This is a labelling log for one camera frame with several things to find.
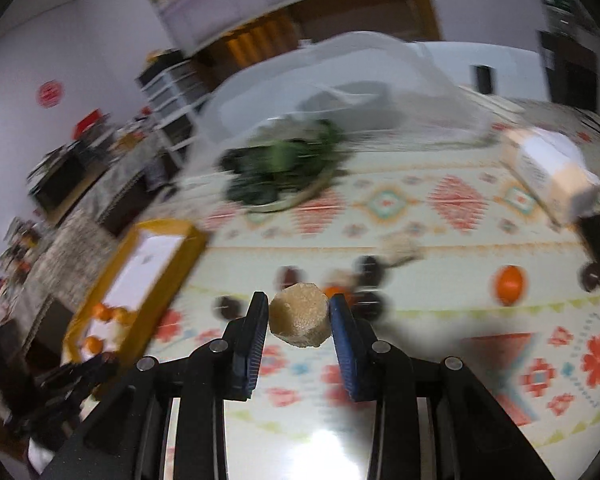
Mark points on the red round wall decoration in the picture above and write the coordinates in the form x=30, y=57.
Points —
x=50, y=94

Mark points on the cloth-covered cabinet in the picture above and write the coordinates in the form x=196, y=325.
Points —
x=80, y=230

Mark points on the patterned floor mat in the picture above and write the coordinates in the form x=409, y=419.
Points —
x=430, y=240

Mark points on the beige sugarcane chunk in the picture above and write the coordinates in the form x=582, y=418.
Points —
x=400, y=249

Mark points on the yellow tray with white inside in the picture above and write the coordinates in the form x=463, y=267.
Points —
x=150, y=255

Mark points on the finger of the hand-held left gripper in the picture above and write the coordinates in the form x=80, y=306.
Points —
x=50, y=417
x=80, y=372

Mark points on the white mesh food cover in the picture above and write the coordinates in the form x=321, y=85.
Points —
x=380, y=60

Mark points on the orange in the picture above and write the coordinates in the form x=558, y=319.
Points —
x=123, y=315
x=510, y=284
x=102, y=312
x=94, y=344
x=336, y=292

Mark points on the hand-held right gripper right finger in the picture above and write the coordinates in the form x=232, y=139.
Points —
x=350, y=360

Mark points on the brown wooden furniture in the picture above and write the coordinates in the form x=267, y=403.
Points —
x=360, y=15

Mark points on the green leafy vegetables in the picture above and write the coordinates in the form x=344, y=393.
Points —
x=270, y=165

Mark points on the white plastic drawer unit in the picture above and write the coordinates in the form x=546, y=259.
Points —
x=172, y=90

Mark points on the red box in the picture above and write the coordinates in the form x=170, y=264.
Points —
x=87, y=122

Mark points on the black appliance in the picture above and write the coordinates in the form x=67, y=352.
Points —
x=55, y=182

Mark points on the beige carton with white label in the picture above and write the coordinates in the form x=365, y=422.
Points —
x=545, y=165

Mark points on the pale round plate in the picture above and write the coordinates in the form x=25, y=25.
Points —
x=290, y=202

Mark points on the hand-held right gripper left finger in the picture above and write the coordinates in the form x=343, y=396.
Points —
x=252, y=350

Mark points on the dark shelf unit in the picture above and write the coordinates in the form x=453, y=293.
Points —
x=575, y=75

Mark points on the beige polygonal cake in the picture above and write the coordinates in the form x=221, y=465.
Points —
x=300, y=315

